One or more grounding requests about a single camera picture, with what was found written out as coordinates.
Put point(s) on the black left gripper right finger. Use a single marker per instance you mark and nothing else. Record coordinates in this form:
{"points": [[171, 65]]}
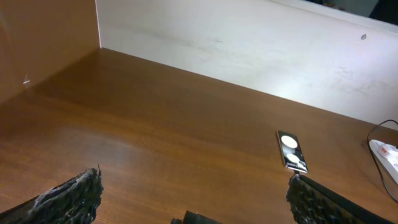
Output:
{"points": [[312, 203]]}

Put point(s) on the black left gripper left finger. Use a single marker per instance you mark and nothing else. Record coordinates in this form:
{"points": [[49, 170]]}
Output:
{"points": [[74, 201]]}

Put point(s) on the black smartphone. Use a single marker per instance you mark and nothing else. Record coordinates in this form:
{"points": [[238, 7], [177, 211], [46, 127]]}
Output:
{"points": [[291, 151]]}

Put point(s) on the white power strip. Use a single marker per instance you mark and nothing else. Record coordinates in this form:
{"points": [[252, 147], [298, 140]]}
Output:
{"points": [[387, 155]]}

